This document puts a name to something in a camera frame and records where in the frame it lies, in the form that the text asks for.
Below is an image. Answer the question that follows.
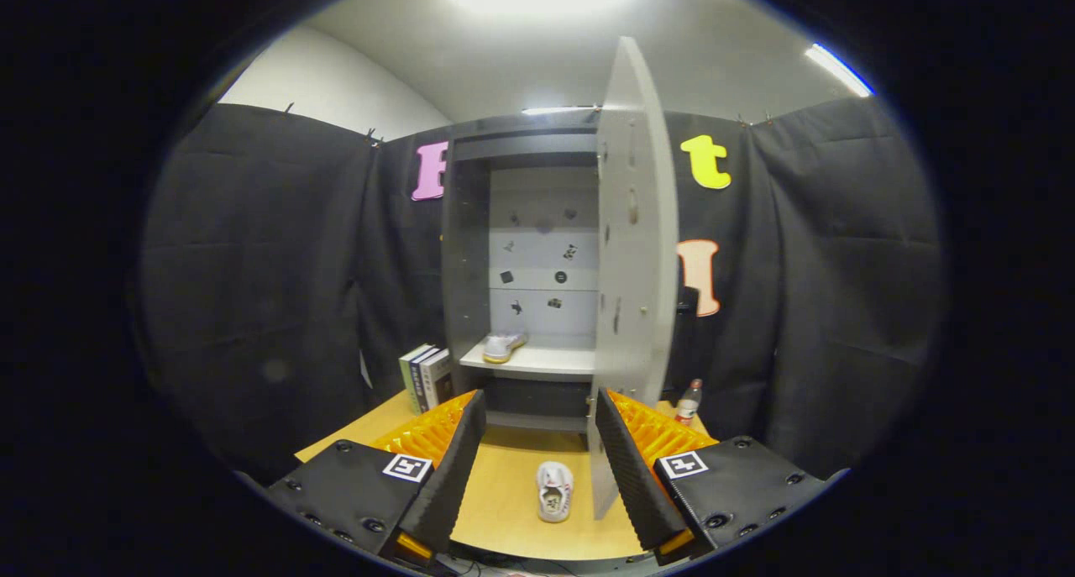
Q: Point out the light grey shoe cabinet door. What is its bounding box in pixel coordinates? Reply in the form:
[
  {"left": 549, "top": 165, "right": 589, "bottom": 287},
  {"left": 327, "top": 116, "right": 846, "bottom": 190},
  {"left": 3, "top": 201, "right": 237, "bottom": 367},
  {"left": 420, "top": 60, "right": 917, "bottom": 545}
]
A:
[{"left": 585, "top": 37, "right": 679, "bottom": 521}]

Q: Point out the white green book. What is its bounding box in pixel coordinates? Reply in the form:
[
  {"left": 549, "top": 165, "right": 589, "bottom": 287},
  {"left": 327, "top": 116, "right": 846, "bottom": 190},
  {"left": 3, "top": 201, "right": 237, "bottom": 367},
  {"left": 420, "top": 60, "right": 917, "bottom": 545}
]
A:
[{"left": 399, "top": 344, "right": 433, "bottom": 414}]

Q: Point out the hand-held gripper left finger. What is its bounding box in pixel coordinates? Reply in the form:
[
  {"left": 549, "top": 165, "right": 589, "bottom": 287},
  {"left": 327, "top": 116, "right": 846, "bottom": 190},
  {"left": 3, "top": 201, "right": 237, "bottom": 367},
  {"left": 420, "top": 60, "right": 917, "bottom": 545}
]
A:
[{"left": 269, "top": 390, "right": 488, "bottom": 565}]

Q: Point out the black backdrop cloth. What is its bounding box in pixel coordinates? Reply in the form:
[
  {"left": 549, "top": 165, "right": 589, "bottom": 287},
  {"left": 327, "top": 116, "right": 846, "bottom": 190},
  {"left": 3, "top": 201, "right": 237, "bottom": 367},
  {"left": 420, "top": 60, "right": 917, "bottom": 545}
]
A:
[{"left": 139, "top": 98, "right": 946, "bottom": 481}]

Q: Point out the red capped bottle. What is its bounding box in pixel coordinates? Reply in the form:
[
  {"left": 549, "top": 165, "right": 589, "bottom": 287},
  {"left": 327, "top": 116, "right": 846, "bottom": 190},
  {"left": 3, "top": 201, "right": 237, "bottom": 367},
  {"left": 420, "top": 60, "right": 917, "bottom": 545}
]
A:
[{"left": 674, "top": 379, "right": 704, "bottom": 427}]

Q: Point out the narrow ceiling light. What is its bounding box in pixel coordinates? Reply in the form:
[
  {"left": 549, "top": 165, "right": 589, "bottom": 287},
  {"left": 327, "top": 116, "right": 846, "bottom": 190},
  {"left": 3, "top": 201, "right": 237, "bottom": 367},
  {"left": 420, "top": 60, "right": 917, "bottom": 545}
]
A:
[{"left": 805, "top": 43, "right": 874, "bottom": 97}]

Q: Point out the dark grey shoe cabinet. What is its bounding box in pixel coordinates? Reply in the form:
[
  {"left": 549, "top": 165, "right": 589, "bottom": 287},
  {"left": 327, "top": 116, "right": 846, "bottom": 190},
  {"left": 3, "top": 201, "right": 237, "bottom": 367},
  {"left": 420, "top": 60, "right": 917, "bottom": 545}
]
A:
[{"left": 441, "top": 111, "right": 607, "bottom": 433}]

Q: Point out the white shoe red label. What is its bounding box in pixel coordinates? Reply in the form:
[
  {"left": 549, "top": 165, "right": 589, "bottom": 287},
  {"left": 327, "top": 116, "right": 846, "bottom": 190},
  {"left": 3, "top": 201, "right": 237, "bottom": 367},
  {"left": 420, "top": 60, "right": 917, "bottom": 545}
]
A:
[{"left": 536, "top": 461, "right": 575, "bottom": 524}]

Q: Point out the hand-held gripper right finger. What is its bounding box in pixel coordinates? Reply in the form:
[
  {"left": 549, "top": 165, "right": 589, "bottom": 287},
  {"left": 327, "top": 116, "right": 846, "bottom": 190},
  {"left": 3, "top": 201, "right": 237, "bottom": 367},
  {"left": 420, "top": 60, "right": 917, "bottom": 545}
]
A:
[{"left": 594, "top": 388, "right": 845, "bottom": 565}]

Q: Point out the white black book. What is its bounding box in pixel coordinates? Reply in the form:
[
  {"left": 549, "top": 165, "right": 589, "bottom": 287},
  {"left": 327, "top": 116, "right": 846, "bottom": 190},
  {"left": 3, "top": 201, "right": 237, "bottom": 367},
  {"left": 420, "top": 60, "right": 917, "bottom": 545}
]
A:
[{"left": 418, "top": 349, "right": 456, "bottom": 410}]

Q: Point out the white shoe striped side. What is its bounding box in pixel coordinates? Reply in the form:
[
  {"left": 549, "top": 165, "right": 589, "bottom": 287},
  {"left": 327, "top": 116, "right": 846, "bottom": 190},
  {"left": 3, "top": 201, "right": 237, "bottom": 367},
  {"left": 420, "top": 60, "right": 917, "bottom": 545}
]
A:
[{"left": 482, "top": 333, "right": 528, "bottom": 365}]

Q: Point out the dark blue book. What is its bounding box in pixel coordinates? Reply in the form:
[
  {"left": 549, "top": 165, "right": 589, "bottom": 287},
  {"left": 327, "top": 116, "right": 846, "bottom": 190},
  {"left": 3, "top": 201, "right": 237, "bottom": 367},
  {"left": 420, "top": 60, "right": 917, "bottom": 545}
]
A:
[{"left": 410, "top": 348, "right": 442, "bottom": 412}]

